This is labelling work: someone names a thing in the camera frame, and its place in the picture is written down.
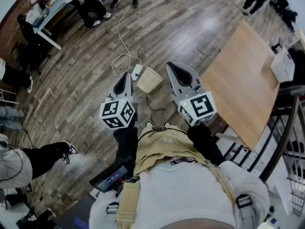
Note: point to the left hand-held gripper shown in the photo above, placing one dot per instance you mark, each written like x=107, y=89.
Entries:
x=116, y=110

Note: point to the beige plastic waste basket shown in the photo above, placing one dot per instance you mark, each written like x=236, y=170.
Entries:
x=149, y=79

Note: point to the light blue table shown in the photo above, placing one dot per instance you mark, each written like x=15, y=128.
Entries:
x=51, y=11

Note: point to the person's beige trousers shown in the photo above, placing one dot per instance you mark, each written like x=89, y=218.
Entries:
x=166, y=147

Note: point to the person's right forearm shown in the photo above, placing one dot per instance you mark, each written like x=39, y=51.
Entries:
x=205, y=144

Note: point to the white container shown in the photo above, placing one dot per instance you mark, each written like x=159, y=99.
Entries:
x=33, y=14

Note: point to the black screen device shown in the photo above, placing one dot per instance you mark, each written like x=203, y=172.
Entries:
x=110, y=179

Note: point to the black chair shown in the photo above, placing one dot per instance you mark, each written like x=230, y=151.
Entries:
x=33, y=42

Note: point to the wooden table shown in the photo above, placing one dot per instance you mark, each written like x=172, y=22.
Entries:
x=238, y=80

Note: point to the person's right shoe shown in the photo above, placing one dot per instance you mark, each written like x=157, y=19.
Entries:
x=166, y=123

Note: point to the person's left shoe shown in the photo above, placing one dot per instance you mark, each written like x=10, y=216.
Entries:
x=149, y=124

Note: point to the white box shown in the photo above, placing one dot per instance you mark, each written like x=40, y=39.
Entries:
x=282, y=65

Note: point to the person's left forearm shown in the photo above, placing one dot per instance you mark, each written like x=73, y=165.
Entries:
x=125, y=147

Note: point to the person's white shirt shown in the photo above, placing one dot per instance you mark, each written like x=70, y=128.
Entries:
x=181, y=194

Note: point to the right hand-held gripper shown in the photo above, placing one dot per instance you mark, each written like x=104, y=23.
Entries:
x=199, y=106

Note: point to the person's shoe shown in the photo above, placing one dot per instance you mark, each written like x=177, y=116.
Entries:
x=149, y=124
x=166, y=123

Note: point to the black metal railing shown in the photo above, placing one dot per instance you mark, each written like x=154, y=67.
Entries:
x=283, y=137

